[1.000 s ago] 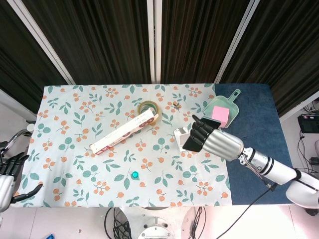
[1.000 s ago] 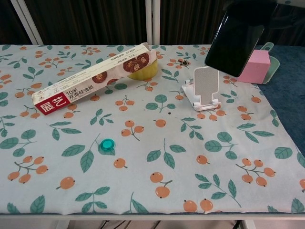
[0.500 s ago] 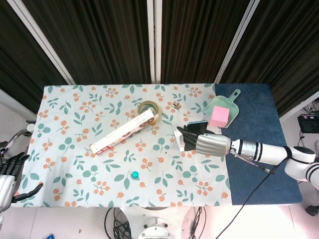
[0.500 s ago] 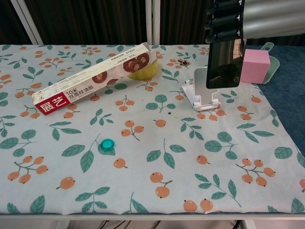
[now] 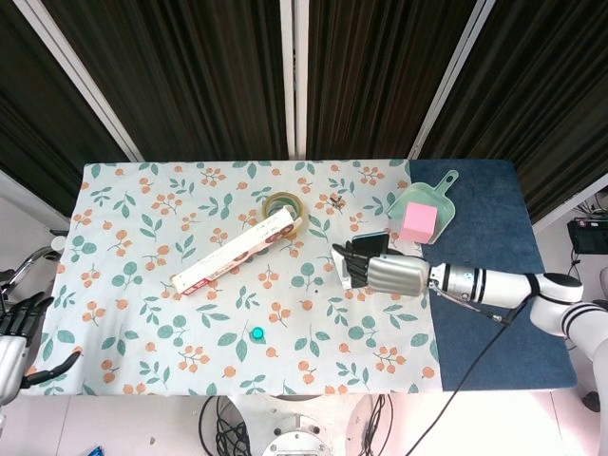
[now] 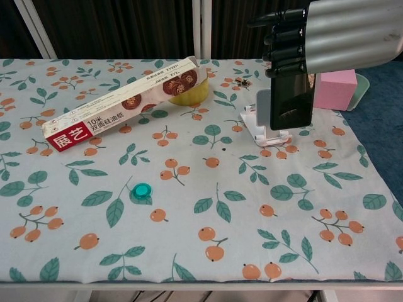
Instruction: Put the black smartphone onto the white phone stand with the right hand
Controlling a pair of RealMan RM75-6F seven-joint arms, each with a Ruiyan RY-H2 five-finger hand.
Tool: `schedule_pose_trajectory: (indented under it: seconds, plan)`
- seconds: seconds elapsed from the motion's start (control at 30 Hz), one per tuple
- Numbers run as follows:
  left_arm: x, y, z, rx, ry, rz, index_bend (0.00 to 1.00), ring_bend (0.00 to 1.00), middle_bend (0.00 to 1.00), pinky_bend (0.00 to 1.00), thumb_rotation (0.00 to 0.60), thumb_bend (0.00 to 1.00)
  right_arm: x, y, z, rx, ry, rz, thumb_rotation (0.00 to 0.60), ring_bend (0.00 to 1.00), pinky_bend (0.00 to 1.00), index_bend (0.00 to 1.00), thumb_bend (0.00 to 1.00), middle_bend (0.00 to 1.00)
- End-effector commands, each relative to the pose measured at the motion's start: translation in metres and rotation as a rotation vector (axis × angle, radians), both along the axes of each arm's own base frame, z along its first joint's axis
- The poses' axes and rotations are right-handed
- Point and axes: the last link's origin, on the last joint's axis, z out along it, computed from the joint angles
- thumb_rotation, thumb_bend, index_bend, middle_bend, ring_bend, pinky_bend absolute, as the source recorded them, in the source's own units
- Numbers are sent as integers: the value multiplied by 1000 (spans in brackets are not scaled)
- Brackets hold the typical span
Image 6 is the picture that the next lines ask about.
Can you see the dark blue table mat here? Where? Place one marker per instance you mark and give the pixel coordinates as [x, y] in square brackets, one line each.
[381, 126]

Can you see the black smartphone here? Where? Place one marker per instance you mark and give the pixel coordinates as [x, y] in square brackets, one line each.
[291, 100]

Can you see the long baking paper box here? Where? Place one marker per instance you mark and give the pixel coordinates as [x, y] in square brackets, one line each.
[119, 104]

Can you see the small teal round cap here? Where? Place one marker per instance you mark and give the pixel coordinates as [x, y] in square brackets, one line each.
[141, 191]

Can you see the yellowish clear tape roll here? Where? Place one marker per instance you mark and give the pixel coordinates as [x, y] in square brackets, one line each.
[192, 94]

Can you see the small dark metal clip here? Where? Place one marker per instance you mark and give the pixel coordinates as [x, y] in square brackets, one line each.
[242, 82]

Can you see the pink foam cube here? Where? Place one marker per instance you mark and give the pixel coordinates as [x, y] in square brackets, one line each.
[333, 91]

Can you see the white vertical frame post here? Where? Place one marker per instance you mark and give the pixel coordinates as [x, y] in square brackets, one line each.
[201, 28]

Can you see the right black-fingered robot hand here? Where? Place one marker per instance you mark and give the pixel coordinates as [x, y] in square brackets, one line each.
[343, 34]

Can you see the mint green plastic dustpan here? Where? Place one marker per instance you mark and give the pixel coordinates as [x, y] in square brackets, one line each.
[360, 92]

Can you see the white slanted frame post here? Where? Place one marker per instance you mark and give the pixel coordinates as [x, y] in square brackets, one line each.
[36, 30]

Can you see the white phone stand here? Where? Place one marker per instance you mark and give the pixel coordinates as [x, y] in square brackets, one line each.
[263, 126]

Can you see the floral leaf print tablecloth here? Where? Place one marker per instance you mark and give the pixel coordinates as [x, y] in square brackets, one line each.
[189, 220]

